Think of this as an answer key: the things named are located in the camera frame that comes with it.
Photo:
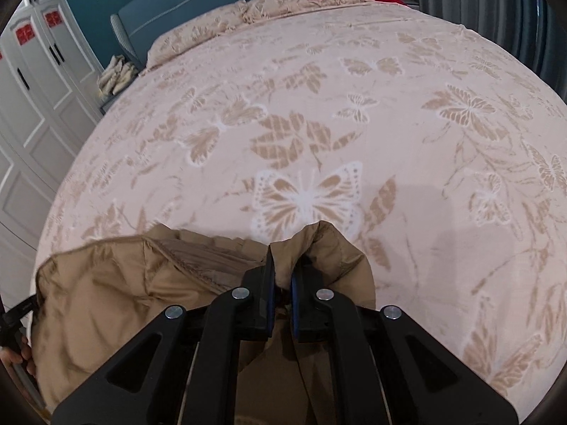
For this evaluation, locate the white panelled wardrobe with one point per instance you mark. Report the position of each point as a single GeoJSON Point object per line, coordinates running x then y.
{"type": "Point", "coordinates": [40, 110]}

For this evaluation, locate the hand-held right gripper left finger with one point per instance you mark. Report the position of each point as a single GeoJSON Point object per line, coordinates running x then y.
{"type": "Point", "coordinates": [268, 303]}

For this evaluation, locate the pile of cream cloths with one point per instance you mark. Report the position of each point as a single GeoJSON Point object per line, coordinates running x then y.
{"type": "Point", "coordinates": [116, 75]}

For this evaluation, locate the bed with floral cover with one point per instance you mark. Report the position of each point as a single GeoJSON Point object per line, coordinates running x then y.
{"type": "Point", "coordinates": [354, 97]}

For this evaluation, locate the grey pleated curtain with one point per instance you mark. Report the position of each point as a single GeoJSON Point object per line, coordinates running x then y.
{"type": "Point", "coordinates": [478, 9]}

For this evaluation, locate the red paper sticker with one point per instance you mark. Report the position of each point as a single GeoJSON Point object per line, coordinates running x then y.
{"type": "Point", "coordinates": [53, 17]}
{"type": "Point", "coordinates": [24, 33]}

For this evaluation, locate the floral print pillow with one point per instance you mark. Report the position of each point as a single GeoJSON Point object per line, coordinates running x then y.
{"type": "Point", "coordinates": [283, 2]}
{"type": "Point", "coordinates": [195, 31]}

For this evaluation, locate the blue nightstand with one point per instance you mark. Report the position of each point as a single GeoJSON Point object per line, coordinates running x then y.
{"type": "Point", "coordinates": [106, 104]}

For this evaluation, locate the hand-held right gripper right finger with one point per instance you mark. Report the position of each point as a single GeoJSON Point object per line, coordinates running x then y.
{"type": "Point", "coordinates": [296, 314]}

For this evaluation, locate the person's left hand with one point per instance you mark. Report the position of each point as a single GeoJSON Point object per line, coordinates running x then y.
{"type": "Point", "coordinates": [20, 358]}

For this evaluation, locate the tan quilted jacket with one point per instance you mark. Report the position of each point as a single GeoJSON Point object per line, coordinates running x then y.
{"type": "Point", "coordinates": [110, 301]}

